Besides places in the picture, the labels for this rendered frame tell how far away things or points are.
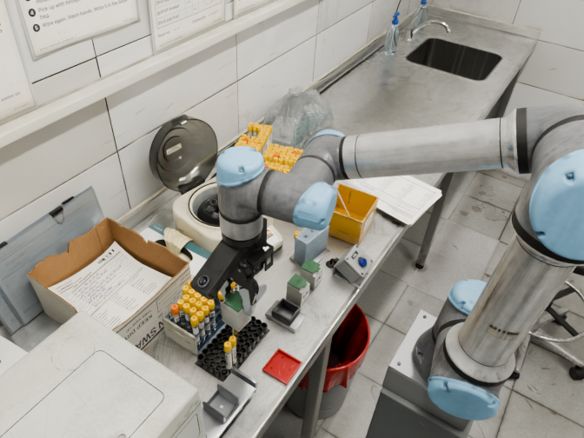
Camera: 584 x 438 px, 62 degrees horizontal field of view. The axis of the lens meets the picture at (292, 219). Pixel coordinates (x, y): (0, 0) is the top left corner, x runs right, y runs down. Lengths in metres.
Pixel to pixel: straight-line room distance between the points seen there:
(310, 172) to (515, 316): 0.37
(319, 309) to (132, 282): 0.48
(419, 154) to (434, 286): 1.88
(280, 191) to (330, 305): 0.61
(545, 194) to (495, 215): 2.57
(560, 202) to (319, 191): 0.32
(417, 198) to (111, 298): 0.98
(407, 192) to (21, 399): 1.24
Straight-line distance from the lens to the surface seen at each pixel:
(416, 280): 2.63
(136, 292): 1.27
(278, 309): 1.26
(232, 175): 0.75
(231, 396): 1.08
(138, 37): 1.34
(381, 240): 1.50
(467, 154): 0.77
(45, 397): 0.87
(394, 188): 1.68
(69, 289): 1.32
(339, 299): 1.32
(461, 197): 3.24
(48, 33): 1.18
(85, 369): 0.88
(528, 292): 0.74
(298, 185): 0.75
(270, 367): 1.18
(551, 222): 0.63
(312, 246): 1.34
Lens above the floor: 1.89
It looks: 42 degrees down
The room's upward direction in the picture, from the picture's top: 4 degrees clockwise
